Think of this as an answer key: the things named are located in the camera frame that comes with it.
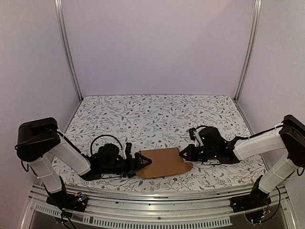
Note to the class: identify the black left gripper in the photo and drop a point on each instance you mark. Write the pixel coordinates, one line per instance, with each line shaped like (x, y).
(132, 169)

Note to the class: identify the left aluminium frame post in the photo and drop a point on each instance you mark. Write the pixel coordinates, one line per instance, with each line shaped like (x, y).
(66, 48)

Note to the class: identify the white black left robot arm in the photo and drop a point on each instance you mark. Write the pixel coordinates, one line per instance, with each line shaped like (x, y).
(39, 138)

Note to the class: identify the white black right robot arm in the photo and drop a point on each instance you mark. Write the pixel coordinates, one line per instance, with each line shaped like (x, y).
(288, 136)

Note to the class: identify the aluminium front rail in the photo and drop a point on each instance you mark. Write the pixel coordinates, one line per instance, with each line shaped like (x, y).
(206, 209)

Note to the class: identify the floral patterned table mat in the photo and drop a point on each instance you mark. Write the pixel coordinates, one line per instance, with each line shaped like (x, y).
(153, 122)

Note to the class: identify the brown cardboard paper box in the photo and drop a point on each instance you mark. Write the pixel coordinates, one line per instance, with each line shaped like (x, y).
(165, 162)

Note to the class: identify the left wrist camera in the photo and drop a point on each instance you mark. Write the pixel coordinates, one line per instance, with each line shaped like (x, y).
(127, 150)

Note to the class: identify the right aluminium frame post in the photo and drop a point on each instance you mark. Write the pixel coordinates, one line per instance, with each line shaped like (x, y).
(249, 50)

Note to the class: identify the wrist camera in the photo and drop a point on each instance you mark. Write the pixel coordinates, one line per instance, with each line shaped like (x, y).
(127, 150)
(192, 134)

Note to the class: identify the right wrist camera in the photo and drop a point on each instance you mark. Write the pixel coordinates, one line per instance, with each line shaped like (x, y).
(192, 134)

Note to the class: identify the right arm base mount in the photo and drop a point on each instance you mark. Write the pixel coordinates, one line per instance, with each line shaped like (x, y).
(255, 199)

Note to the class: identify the aluminium frame post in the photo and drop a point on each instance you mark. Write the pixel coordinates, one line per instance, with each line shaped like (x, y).
(66, 48)
(249, 50)

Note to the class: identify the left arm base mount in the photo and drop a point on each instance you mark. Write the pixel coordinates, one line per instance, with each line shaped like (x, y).
(63, 200)

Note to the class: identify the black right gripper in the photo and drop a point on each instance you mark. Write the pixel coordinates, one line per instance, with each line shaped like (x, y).
(190, 153)

